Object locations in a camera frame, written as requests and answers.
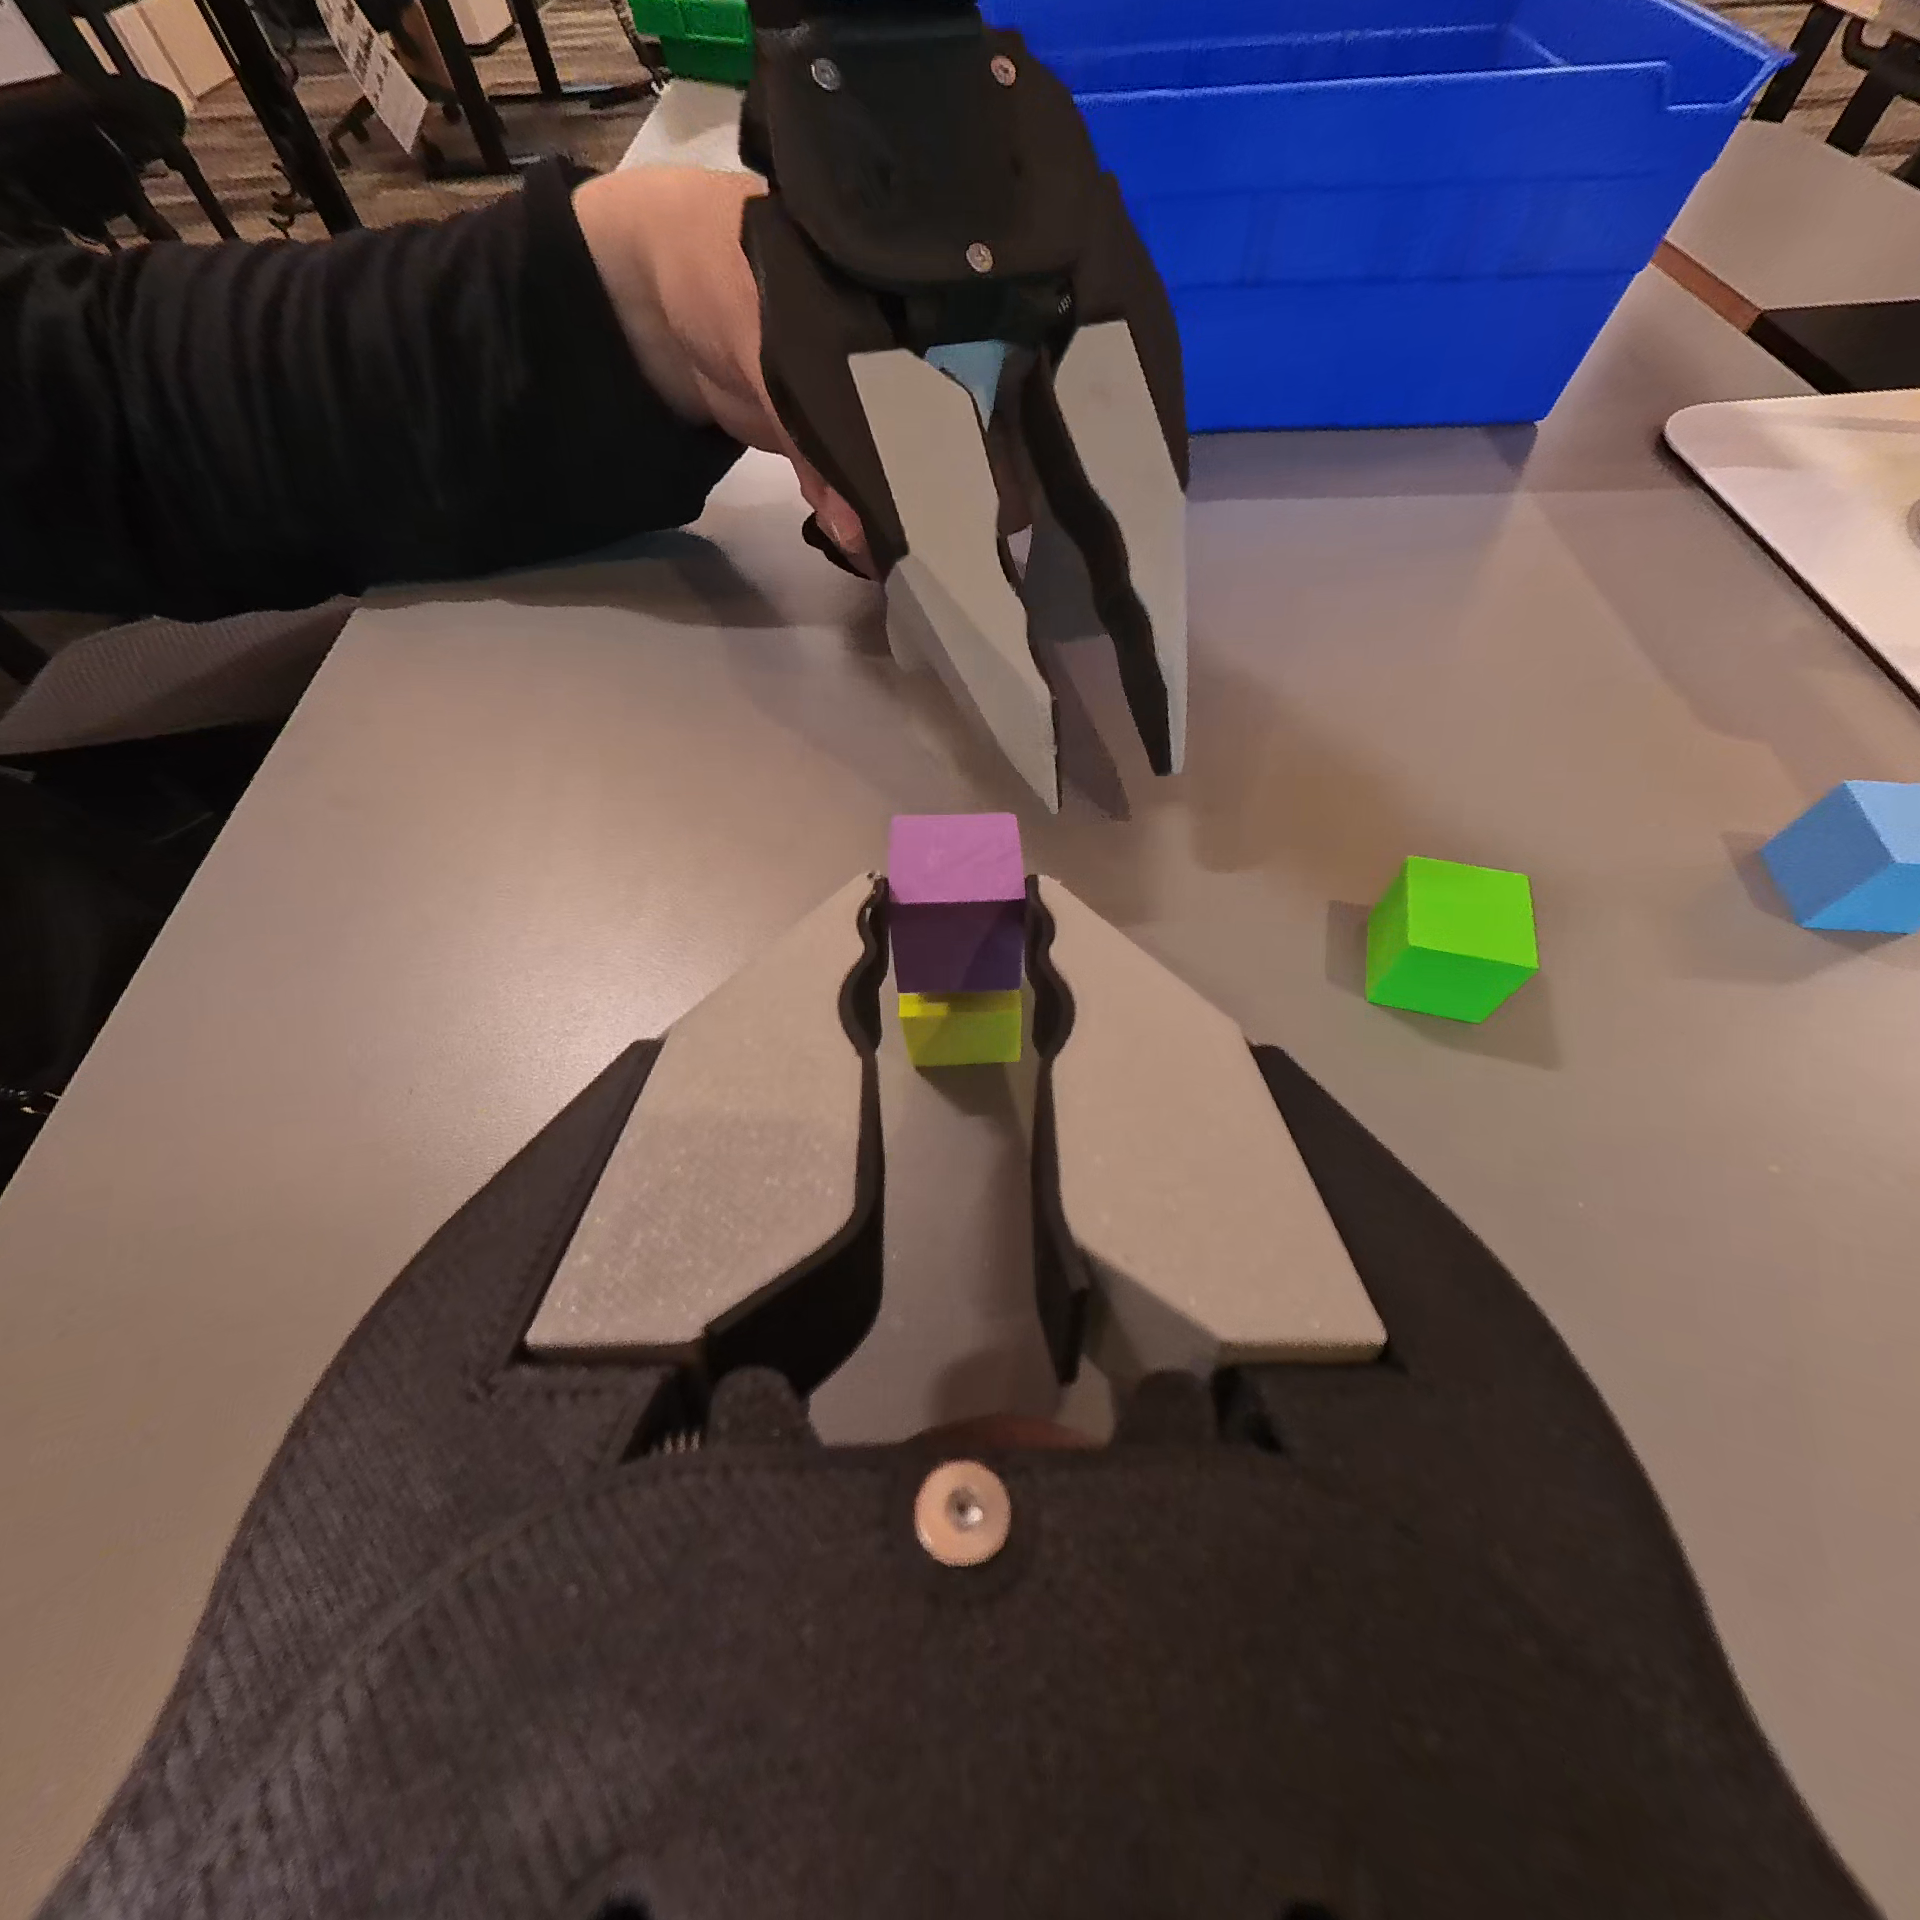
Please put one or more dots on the white paper tag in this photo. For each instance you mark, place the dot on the white paper tag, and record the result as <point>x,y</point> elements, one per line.
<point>382,76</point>

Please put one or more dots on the green foam cube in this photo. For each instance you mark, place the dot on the green foam cube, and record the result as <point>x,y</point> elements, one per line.
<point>1448,939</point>

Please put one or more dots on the blue foam cube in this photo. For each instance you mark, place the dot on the blue foam cube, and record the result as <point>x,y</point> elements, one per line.
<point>1852,857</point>

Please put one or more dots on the person's left hand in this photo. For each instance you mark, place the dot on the person's left hand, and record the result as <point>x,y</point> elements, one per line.
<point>674,285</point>

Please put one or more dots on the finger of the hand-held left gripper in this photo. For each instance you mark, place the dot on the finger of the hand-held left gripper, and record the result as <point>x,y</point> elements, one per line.
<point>1131,482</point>
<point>944,524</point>

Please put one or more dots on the green plastic bin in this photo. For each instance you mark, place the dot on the green plastic bin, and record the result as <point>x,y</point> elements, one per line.
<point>698,37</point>

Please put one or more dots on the yellow foam cube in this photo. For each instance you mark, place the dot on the yellow foam cube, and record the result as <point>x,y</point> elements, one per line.
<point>967,1036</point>

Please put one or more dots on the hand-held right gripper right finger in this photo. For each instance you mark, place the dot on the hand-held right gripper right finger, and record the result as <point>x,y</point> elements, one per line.
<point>1201,1185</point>

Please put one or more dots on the purple foam cube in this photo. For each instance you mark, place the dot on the purple foam cube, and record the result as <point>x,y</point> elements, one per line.
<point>956,886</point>

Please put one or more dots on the person's left forearm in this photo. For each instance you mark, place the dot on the person's left forearm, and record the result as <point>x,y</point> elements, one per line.
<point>299,406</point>

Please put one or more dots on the blue plastic bin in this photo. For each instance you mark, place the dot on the blue plastic bin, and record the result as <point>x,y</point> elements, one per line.
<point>1394,254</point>

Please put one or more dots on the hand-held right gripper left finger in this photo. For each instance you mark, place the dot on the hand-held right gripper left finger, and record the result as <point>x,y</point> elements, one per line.
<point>705,1185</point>

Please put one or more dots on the wooden desk with black legs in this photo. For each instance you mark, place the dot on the wooden desk with black legs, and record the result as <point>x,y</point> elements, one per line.
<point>465,90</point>

